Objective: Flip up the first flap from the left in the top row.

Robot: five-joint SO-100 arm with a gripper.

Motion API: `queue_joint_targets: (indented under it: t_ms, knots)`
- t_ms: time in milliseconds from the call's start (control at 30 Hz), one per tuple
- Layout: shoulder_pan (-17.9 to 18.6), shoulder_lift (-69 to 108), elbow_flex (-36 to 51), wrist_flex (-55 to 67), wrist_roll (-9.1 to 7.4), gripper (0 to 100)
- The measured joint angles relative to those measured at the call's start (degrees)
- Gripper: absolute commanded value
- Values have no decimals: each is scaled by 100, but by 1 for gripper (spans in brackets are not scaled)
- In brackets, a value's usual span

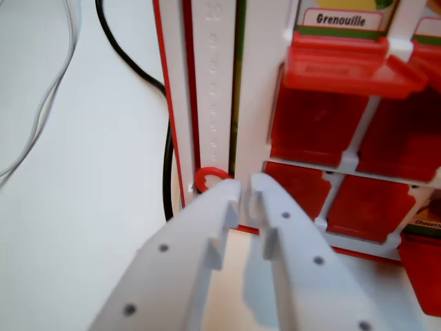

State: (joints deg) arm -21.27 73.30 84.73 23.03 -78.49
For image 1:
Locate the red rimmed flap game board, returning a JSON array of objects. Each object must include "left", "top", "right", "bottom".
[{"left": 152, "top": 0, "right": 441, "bottom": 317}]

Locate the white cable with plug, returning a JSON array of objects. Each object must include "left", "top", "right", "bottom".
[{"left": 0, "top": 0, "right": 82, "bottom": 189}]

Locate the Grenouille picture card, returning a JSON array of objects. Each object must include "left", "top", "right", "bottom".
[{"left": 296, "top": 0, "right": 397, "bottom": 39}]

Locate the long black cable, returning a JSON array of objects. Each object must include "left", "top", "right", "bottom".
[{"left": 95, "top": 0, "right": 175, "bottom": 222}]

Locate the Chouette picture card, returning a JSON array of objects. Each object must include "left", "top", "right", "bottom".
[{"left": 402, "top": 188, "right": 441, "bottom": 236}]

